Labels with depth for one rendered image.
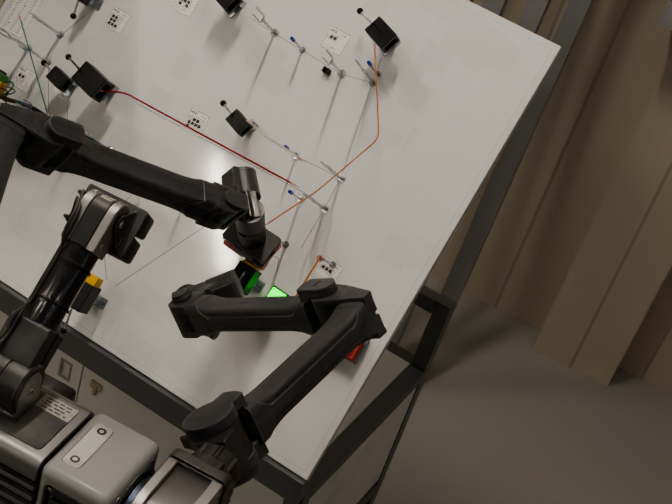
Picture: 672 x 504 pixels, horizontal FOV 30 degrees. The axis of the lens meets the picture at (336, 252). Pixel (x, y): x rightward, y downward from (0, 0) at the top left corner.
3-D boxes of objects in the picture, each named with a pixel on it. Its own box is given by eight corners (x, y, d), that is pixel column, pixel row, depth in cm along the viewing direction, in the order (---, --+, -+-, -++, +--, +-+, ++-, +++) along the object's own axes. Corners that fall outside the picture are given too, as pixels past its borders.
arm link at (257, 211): (236, 222, 236) (266, 218, 237) (230, 192, 239) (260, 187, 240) (238, 240, 242) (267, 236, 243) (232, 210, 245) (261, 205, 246)
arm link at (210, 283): (169, 299, 229) (188, 340, 232) (228, 276, 229) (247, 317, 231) (173, 278, 241) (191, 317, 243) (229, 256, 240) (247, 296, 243)
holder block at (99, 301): (67, 330, 271) (46, 326, 262) (96, 282, 271) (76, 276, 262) (84, 341, 270) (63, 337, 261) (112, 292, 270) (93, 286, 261)
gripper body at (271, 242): (241, 217, 252) (240, 198, 245) (282, 243, 249) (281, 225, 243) (221, 239, 249) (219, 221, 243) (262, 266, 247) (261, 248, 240)
